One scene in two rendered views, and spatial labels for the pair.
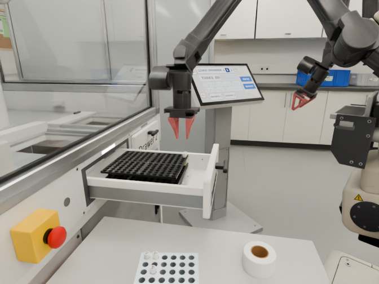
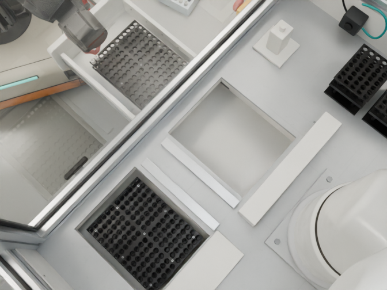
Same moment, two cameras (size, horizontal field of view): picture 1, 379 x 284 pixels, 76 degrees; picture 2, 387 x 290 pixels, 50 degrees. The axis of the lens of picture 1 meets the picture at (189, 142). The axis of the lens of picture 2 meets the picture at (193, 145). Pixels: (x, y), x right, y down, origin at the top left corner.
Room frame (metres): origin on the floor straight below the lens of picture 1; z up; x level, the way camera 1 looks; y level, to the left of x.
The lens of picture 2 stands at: (1.05, 0.54, 1.91)
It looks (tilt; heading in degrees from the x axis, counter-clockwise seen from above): 74 degrees down; 216
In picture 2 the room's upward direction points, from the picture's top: 5 degrees counter-clockwise
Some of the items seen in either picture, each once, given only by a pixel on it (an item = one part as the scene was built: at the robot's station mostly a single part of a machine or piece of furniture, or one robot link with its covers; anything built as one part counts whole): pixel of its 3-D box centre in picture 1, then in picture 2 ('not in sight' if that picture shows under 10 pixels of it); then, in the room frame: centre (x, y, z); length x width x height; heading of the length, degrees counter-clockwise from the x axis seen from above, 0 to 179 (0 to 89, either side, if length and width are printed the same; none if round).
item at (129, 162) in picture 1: (148, 171); not in sight; (0.70, 0.13, 0.87); 0.22 x 0.18 x 0.06; 80
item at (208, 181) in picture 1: (212, 175); not in sight; (0.66, -0.07, 0.87); 0.29 x 0.02 x 0.11; 170
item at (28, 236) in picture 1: (39, 234); not in sight; (0.39, 0.29, 0.88); 0.07 x 0.05 x 0.07; 170
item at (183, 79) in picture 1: (180, 81); not in sight; (0.75, 0.03, 1.14); 0.07 x 0.06 x 0.07; 71
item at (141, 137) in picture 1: (146, 139); not in sight; (1.03, 0.19, 0.87); 0.29 x 0.02 x 0.11; 170
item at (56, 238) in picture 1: (54, 236); not in sight; (0.39, 0.26, 0.88); 0.04 x 0.03 x 0.04; 170
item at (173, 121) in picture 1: (181, 124); not in sight; (0.75, 0.03, 1.01); 0.07 x 0.07 x 0.09; 78
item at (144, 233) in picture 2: not in sight; (145, 234); (1.07, 0.39, 0.87); 0.22 x 0.18 x 0.06; 80
